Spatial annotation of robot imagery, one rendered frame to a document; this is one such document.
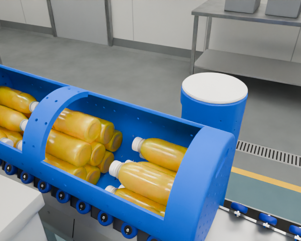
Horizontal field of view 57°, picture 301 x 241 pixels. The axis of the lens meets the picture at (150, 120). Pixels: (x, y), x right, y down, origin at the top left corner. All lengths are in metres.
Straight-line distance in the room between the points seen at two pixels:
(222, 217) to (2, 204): 0.55
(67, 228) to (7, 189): 0.31
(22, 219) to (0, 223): 0.04
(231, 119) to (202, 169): 0.67
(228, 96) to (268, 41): 2.89
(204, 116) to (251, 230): 0.50
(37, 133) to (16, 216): 0.22
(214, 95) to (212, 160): 0.64
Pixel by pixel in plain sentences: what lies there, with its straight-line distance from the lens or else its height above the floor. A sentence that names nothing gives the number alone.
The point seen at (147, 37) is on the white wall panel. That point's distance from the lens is 4.49.
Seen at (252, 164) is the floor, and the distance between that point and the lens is 2.47.
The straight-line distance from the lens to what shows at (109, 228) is 0.80.
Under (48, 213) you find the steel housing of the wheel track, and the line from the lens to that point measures 0.95.
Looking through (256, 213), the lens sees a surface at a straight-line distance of 1.92.
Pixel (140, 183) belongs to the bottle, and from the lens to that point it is 0.64.
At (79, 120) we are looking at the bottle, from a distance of 0.75.
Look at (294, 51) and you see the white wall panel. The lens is 4.05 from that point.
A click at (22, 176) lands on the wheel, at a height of 0.97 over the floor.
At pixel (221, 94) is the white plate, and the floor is 1.04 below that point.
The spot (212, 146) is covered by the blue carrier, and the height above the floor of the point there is 1.23.
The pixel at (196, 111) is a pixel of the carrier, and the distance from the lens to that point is 1.16.
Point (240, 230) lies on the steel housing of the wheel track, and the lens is 0.83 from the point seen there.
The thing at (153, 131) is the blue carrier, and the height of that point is 1.09.
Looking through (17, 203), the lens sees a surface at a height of 1.15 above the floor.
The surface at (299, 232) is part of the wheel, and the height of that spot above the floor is 0.98.
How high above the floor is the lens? 1.59
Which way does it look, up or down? 34 degrees down
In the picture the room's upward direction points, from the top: straight up
